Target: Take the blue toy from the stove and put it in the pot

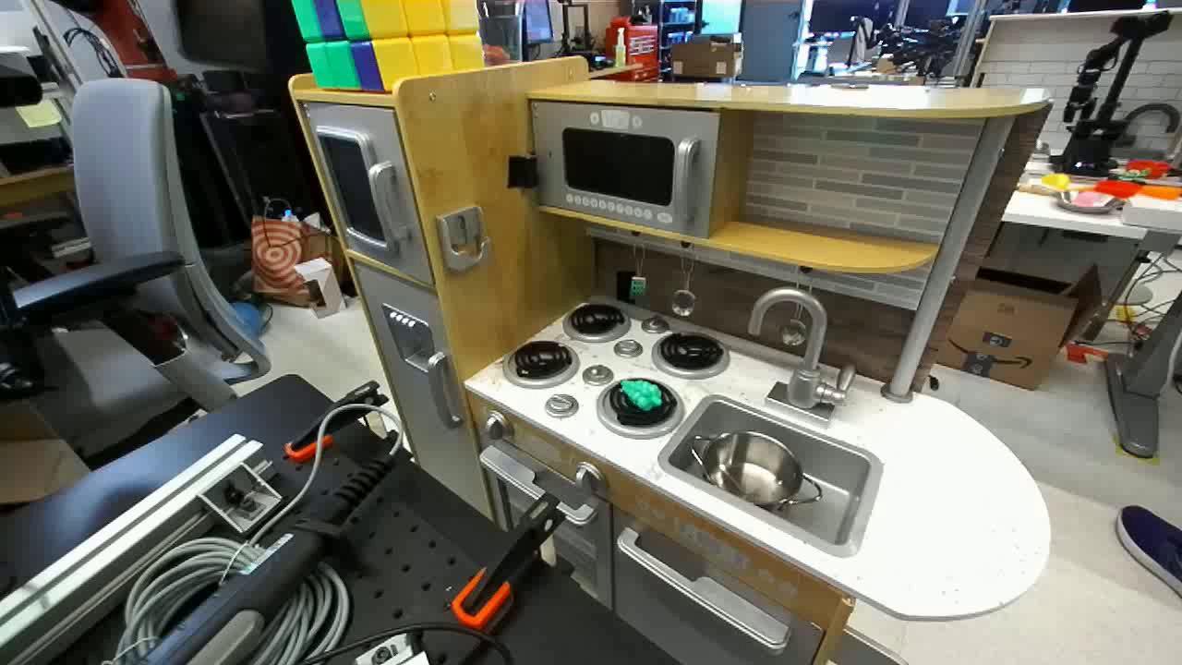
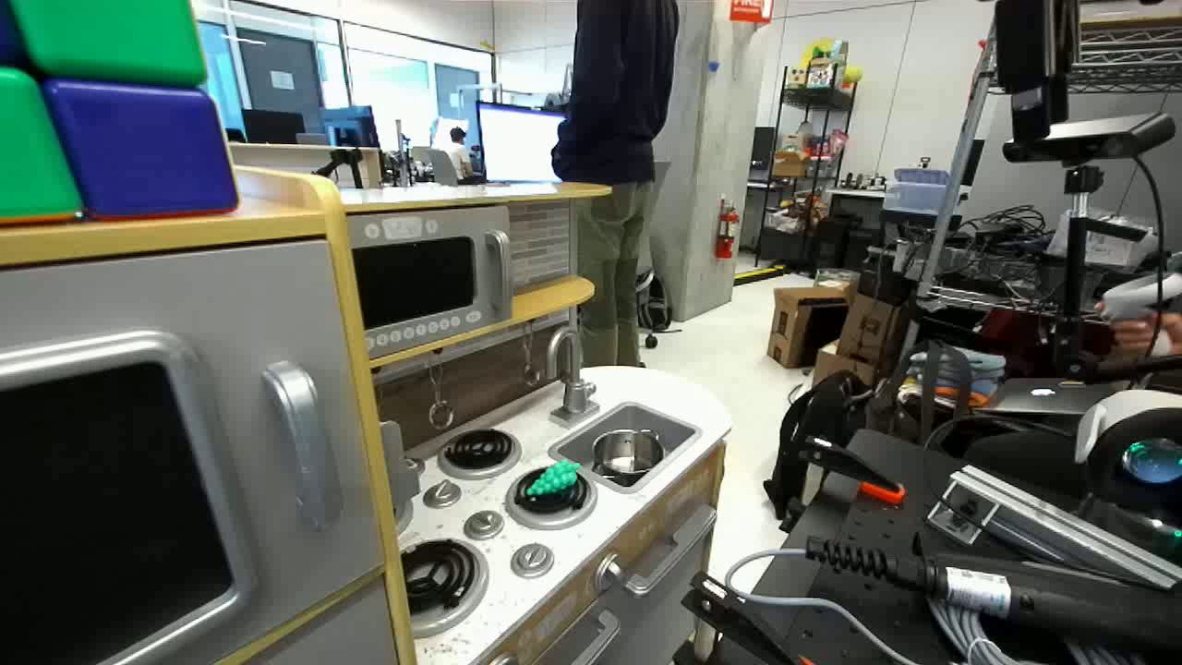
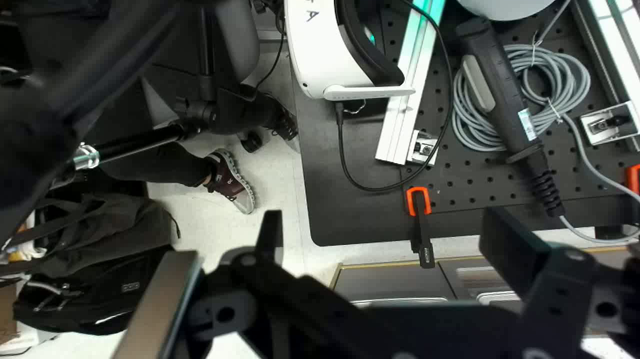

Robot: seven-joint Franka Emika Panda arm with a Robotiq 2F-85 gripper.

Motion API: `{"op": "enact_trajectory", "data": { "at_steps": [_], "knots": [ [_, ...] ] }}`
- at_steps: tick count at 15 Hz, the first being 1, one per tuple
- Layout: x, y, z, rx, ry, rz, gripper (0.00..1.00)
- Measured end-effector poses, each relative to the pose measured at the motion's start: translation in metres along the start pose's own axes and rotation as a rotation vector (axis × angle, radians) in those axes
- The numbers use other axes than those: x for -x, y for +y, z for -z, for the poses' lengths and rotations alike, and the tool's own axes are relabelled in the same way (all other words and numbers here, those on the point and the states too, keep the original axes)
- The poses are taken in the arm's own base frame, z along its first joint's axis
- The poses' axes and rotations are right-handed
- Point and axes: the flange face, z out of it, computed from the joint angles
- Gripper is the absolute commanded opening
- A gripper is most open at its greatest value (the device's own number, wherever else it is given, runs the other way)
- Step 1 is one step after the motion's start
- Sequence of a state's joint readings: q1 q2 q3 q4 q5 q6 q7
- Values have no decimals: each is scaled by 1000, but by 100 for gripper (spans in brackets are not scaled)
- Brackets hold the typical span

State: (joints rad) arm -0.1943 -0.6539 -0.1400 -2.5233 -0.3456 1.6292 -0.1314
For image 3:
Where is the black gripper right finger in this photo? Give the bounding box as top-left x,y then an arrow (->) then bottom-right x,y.
479,208 -> 552,298

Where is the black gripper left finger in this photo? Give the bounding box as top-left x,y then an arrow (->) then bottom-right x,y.
112,252 -> 199,359

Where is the black backpack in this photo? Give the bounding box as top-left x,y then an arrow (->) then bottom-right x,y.
1,194 -> 179,336

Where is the silver connector block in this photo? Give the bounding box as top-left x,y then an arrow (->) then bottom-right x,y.
579,102 -> 640,146

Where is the black perforated table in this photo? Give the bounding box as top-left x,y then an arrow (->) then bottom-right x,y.
291,0 -> 640,248

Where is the maroon sneaker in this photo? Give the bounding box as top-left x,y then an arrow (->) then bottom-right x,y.
203,150 -> 258,216

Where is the black handheld tool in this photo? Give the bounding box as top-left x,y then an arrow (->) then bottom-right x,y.
453,19 -> 564,218

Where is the white VR headset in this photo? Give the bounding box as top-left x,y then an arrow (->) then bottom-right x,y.
284,0 -> 411,102

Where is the orange-handled clamp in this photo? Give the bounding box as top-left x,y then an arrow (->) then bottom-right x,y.
404,186 -> 436,270

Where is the coiled grey cable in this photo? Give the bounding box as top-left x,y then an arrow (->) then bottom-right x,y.
449,43 -> 594,156

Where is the aluminium extrusion rail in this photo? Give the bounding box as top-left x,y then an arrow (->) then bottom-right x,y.
375,0 -> 445,166

